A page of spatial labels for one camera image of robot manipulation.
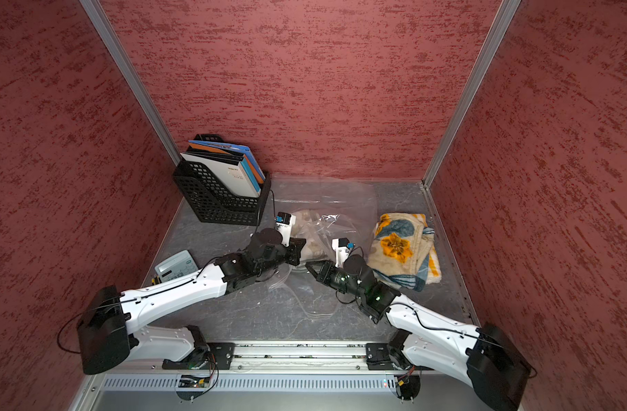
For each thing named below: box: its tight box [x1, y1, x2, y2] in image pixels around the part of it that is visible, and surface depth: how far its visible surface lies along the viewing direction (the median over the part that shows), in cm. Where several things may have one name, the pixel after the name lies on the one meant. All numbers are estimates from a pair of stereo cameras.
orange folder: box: [188, 142, 250, 162], surface depth 93 cm
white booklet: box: [179, 152, 260, 198], surface depth 93 cm
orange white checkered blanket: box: [425, 244, 442, 286], surface depth 85 cm
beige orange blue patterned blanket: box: [367, 213, 442, 292], surface depth 83 cm
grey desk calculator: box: [154, 249, 199, 284], surface depth 92 cm
